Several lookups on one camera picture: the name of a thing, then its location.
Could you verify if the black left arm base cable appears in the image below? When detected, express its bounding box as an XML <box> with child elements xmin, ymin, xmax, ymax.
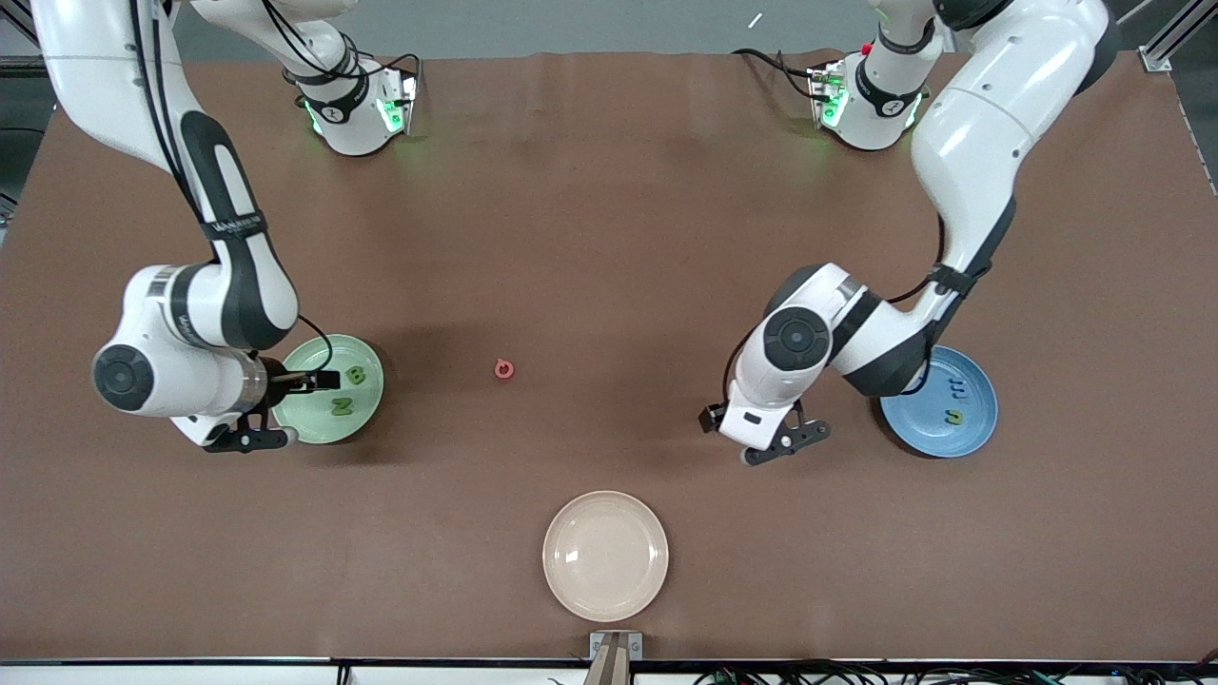
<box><xmin>731</xmin><ymin>48</ymin><xmax>817</xmax><ymax>101</ymax></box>

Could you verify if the light green plate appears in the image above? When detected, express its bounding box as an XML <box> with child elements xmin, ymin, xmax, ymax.
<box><xmin>271</xmin><ymin>333</ymin><xmax>385</xmax><ymax>445</ymax></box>

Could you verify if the black right arm base cable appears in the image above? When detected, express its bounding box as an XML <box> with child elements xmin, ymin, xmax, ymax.
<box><xmin>357</xmin><ymin>48</ymin><xmax>424</xmax><ymax>96</ymax></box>

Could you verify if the black arm base cable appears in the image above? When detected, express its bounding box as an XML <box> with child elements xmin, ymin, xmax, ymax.
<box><xmin>731</xmin><ymin>48</ymin><xmax>817</xmax><ymax>101</ymax></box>
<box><xmin>357</xmin><ymin>48</ymin><xmax>424</xmax><ymax>96</ymax></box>

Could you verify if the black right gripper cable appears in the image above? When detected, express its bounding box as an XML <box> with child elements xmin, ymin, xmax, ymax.
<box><xmin>128</xmin><ymin>0</ymin><xmax>334</xmax><ymax>382</ymax></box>

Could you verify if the beige plate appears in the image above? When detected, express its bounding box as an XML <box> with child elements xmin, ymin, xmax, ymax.
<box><xmin>542</xmin><ymin>490</ymin><xmax>670</xmax><ymax>623</ymax></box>

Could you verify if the blue plate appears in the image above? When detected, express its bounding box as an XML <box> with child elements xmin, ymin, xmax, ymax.
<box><xmin>880</xmin><ymin>345</ymin><xmax>999</xmax><ymax>460</ymax></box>

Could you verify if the brown table mat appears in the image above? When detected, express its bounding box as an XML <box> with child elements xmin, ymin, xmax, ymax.
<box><xmin>0</xmin><ymin>49</ymin><xmax>1218</xmax><ymax>662</ymax></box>

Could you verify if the white table edge rail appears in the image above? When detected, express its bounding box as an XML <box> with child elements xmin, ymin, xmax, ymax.
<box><xmin>0</xmin><ymin>658</ymin><xmax>1218</xmax><ymax>685</ymax></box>

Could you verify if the grey metal camera bracket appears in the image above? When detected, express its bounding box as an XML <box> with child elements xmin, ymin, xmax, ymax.
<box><xmin>588</xmin><ymin>631</ymin><xmax>644</xmax><ymax>685</ymax></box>

